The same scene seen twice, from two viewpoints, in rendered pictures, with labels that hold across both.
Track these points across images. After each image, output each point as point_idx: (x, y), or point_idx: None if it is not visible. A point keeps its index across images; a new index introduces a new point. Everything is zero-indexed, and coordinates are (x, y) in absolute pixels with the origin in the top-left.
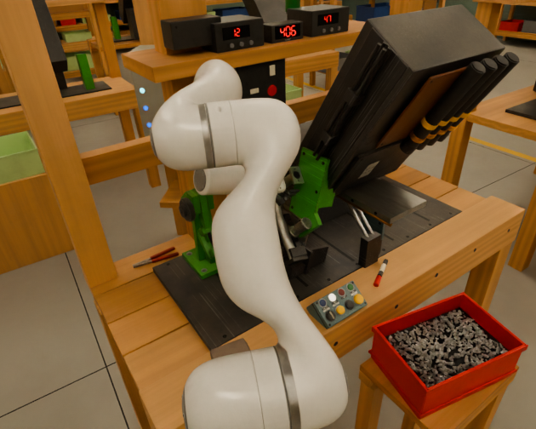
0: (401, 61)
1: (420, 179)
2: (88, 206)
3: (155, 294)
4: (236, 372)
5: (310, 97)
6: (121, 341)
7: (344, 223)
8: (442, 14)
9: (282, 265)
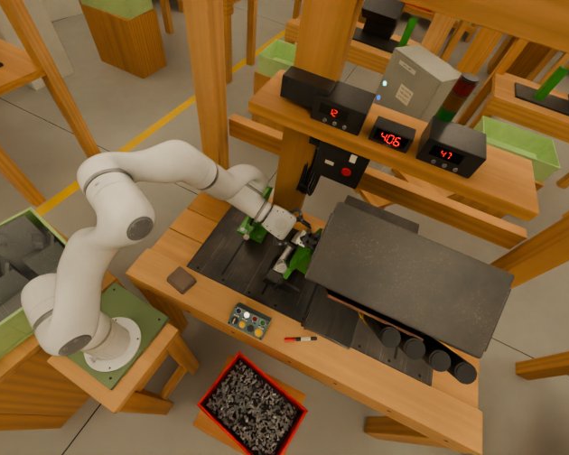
0: (310, 260)
1: None
2: (214, 147)
3: (217, 216)
4: (39, 293)
5: (428, 195)
6: (177, 221)
7: None
8: (452, 263)
9: (79, 282)
